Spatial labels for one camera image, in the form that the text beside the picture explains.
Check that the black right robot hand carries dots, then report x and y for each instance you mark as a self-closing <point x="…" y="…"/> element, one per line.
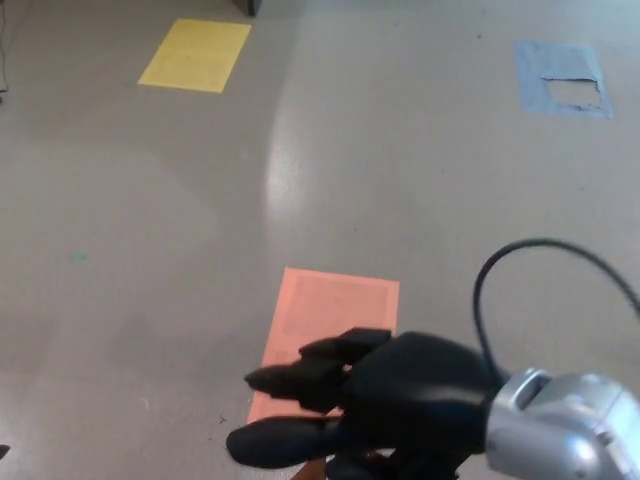
<point x="415" y="385"/>

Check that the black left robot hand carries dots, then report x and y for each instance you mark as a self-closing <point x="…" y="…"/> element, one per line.
<point x="3" y="454"/>

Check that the orange paper sheet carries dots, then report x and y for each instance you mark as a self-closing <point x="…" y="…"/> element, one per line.
<point x="330" y="305"/>

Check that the torn blue paper sheet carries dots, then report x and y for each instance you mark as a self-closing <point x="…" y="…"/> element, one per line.
<point x="552" y="62"/>

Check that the yellow paper sheet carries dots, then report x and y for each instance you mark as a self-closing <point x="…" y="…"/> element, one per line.
<point x="196" y="54"/>

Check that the dark furniture base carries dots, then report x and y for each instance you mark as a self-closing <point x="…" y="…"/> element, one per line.
<point x="247" y="6"/>

